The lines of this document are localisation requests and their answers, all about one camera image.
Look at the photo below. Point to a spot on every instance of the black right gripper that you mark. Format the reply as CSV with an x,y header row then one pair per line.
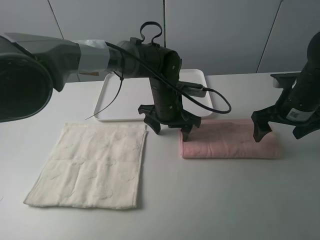
x,y
298,105

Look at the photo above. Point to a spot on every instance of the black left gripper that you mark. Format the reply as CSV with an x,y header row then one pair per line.
x,y
167,110

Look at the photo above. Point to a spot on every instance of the pink towel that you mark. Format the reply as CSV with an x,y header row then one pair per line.
x,y
228,139

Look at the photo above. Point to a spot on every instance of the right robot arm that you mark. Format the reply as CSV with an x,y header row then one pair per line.
x,y
313,58

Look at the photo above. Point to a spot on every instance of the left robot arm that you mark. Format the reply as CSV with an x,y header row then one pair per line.
x,y
33,66

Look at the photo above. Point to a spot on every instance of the white rectangular plastic tray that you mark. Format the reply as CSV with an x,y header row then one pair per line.
x,y
137,91

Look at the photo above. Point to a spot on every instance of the cream white towel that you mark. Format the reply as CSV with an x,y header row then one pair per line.
x,y
92,166

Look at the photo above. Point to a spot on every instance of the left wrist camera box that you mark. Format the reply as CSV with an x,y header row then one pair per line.
x,y
191,89

